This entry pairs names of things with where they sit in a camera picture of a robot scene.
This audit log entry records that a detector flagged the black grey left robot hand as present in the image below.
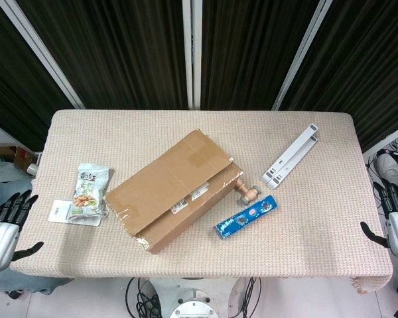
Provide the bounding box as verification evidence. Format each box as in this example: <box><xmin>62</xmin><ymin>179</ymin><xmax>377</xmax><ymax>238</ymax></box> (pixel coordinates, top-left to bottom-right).
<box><xmin>0</xmin><ymin>193</ymin><xmax>44</xmax><ymax>274</ymax></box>

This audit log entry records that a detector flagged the grey round robot base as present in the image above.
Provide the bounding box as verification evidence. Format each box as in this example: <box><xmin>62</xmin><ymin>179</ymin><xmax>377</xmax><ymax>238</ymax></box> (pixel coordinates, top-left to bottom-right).
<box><xmin>145</xmin><ymin>277</ymin><xmax>246</xmax><ymax>318</ymax></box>

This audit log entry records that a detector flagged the white cardboard hang card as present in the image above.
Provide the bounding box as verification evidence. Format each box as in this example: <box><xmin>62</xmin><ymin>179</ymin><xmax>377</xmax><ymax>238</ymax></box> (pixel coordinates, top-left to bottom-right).
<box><xmin>48</xmin><ymin>199</ymin><xmax>103</xmax><ymax>227</ymax></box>

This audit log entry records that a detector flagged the grey sneaker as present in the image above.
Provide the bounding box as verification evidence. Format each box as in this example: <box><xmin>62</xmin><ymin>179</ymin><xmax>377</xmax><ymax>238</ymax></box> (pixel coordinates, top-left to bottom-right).
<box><xmin>375</xmin><ymin>153</ymin><xmax>398</xmax><ymax>184</ymax></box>

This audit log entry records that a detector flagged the black floor device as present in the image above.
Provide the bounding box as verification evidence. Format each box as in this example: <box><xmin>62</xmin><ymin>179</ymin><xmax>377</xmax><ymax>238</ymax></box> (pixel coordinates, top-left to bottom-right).
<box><xmin>377</xmin><ymin>148</ymin><xmax>398</xmax><ymax>163</ymax></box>

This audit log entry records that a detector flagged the brown cardboard floor box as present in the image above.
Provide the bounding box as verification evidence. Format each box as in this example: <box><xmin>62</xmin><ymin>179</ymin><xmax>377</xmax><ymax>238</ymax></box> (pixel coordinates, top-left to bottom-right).
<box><xmin>0</xmin><ymin>144</ymin><xmax>39</xmax><ymax>173</ymax></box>

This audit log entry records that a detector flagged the green peanut snack bag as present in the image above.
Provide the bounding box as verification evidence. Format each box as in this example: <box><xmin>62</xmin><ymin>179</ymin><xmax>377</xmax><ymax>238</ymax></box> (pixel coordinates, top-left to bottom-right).
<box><xmin>66</xmin><ymin>162</ymin><xmax>111</xmax><ymax>222</ymax></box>

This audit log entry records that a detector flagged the beige waffle tablecloth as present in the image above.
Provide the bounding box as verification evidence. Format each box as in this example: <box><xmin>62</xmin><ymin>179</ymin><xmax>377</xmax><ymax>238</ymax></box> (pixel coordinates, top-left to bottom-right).
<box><xmin>9</xmin><ymin>109</ymin><xmax>394</xmax><ymax>295</ymax></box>

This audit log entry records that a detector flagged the white folding laptop stand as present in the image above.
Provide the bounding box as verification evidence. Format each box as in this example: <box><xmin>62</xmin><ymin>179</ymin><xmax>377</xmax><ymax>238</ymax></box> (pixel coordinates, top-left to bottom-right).
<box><xmin>260</xmin><ymin>123</ymin><xmax>319</xmax><ymax>190</ymax></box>

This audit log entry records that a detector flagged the blue cookie box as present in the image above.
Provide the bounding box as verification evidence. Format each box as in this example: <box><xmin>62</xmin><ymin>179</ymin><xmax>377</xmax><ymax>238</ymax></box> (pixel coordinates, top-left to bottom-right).
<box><xmin>215</xmin><ymin>194</ymin><xmax>279</xmax><ymax>240</ymax></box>

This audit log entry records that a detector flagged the wooden massage roller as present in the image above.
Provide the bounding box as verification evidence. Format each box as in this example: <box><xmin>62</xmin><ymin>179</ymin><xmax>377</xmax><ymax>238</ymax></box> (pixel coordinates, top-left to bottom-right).
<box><xmin>233</xmin><ymin>178</ymin><xmax>263</xmax><ymax>206</ymax></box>

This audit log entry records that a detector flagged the black floor cable bundle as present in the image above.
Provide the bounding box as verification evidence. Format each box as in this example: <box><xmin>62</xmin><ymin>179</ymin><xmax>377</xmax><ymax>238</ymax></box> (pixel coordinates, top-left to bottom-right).
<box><xmin>240</xmin><ymin>277</ymin><xmax>265</xmax><ymax>318</ymax></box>
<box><xmin>125</xmin><ymin>277</ymin><xmax>164</xmax><ymax>318</ymax></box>

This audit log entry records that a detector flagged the black partition panel white frame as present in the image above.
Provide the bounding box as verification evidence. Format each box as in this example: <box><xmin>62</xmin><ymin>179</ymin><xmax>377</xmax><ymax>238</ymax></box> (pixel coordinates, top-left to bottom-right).
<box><xmin>0</xmin><ymin>0</ymin><xmax>84</xmax><ymax>152</ymax></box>
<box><xmin>192</xmin><ymin>0</ymin><xmax>332</xmax><ymax>111</ymax></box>
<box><xmin>6</xmin><ymin>0</ymin><xmax>195</xmax><ymax>110</ymax></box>
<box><xmin>271</xmin><ymin>0</ymin><xmax>398</xmax><ymax>155</ymax></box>

